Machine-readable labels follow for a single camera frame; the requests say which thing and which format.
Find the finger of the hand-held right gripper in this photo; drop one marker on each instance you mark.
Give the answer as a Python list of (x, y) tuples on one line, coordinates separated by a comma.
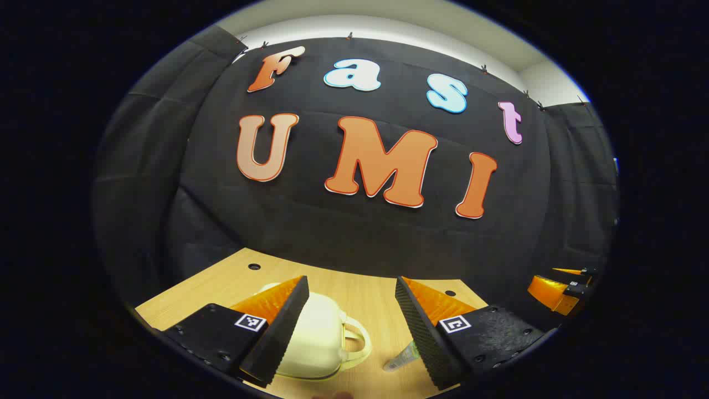
[(587, 272), (551, 292)]

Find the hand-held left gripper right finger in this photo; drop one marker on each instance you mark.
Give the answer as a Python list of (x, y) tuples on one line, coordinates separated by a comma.
[(421, 332)]

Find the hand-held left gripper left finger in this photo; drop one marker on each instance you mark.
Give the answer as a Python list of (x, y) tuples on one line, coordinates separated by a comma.
[(282, 327)]

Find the cream suitcase with grey lining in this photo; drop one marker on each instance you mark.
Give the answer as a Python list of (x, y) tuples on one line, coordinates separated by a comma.
[(318, 332)]

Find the large green silver sachet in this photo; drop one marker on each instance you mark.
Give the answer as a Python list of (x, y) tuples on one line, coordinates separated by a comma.
[(403, 357)]

